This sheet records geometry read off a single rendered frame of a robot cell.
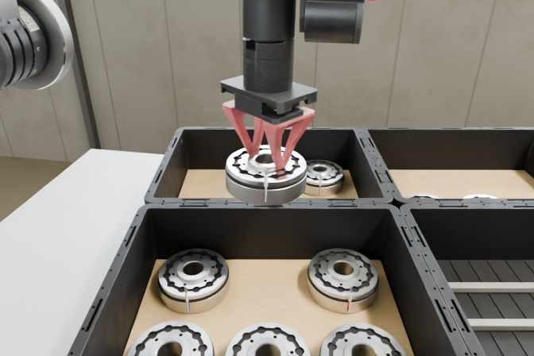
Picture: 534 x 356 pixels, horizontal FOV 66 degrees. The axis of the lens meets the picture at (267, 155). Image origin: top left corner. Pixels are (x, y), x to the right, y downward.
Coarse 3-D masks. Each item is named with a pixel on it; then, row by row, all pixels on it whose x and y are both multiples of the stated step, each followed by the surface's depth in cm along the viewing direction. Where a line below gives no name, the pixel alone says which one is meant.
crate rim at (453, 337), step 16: (144, 208) 63; (160, 208) 63; (176, 208) 63; (192, 208) 63; (208, 208) 63; (224, 208) 63; (240, 208) 63; (256, 208) 63; (272, 208) 63; (288, 208) 63; (304, 208) 63; (320, 208) 63; (336, 208) 63; (352, 208) 63; (368, 208) 63; (384, 208) 63; (400, 224) 60; (128, 240) 57; (416, 256) 54; (112, 272) 51; (416, 272) 52; (112, 288) 49; (432, 288) 49; (96, 304) 46; (432, 304) 47; (96, 320) 44; (448, 320) 44; (80, 336) 43; (448, 336) 43; (80, 352) 41; (464, 352) 41
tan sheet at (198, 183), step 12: (192, 180) 90; (204, 180) 90; (216, 180) 90; (348, 180) 90; (180, 192) 86; (192, 192) 86; (204, 192) 86; (216, 192) 86; (228, 192) 86; (348, 192) 86
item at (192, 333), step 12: (168, 324) 52; (180, 324) 52; (192, 324) 52; (144, 336) 51; (156, 336) 51; (180, 336) 51; (192, 336) 51; (204, 336) 51; (132, 348) 49; (144, 348) 50; (192, 348) 49; (204, 348) 50
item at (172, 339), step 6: (168, 336) 50; (174, 336) 50; (156, 342) 49; (162, 342) 49; (168, 342) 50; (174, 342) 50; (180, 342) 49; (186, 342) 49; (150, 348) 49; (156, 348) 49; (162, 348) 49; (180, 348) 49; (186, 348) 49; (150, 354) 48; (156, 354) 48; (186, 354) 48
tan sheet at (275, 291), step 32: (256, 288) 62; (288, 288) 62; (384, 288) 62; (160, 320) 57; (192, 320) 57; (224, 320) 57; (256, 320) 57; (288, 320) 57; (320, 320) 57; (352, 320) 57; (384, 320) 57; (224, 352) 52
